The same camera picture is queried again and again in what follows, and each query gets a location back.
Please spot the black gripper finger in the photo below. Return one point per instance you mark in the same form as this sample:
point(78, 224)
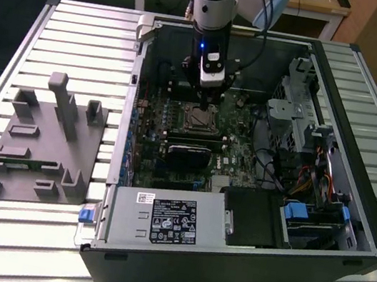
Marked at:
point(186, 64)
point(233, 66)

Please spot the silver square CPU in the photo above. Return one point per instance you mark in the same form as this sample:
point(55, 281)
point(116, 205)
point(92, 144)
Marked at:
point(202, 119)

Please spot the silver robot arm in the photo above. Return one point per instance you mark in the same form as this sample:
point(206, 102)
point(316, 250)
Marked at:
point(212, 7)

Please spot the black CPU socket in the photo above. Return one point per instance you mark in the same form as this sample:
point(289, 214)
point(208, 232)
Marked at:
point(184, 126)

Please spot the black drive bay cover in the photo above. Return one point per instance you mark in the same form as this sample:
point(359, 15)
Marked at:
point(255, 217)

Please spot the grey metal drive cage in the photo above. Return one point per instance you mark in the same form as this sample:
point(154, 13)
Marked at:
point(301, 91)

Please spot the green motherboard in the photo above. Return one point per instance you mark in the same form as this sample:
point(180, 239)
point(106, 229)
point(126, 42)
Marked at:
point(236, 156)

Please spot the black graphics card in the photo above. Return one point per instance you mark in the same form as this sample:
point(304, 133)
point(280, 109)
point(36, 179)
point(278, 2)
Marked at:
point(188, 155)

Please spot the silver chipset heat sink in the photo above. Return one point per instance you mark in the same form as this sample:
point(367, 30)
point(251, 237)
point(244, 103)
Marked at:
point(220, 182)

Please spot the hard disk in blue carrier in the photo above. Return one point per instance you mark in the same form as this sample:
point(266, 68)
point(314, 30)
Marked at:
point(294, 211)

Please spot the grey parts rack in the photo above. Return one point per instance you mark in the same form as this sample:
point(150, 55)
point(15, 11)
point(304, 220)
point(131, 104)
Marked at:
point(46, 146)

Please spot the grey power supply unit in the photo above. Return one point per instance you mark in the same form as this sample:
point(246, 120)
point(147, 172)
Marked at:
point(125, 217)

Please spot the blue plastic clip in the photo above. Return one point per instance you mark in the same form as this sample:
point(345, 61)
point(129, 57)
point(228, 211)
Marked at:
point(86, 215)

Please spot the green RAM stick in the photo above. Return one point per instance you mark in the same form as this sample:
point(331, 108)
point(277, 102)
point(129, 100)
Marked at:
point(35, 167)

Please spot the blue plastic latch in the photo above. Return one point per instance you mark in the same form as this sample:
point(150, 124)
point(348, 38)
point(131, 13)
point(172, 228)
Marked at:
point(345, 216)

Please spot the black PC case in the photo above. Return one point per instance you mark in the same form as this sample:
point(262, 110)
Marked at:
point(188, 275)

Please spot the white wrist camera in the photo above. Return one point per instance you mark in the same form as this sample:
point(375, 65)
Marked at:
point(212, 70)

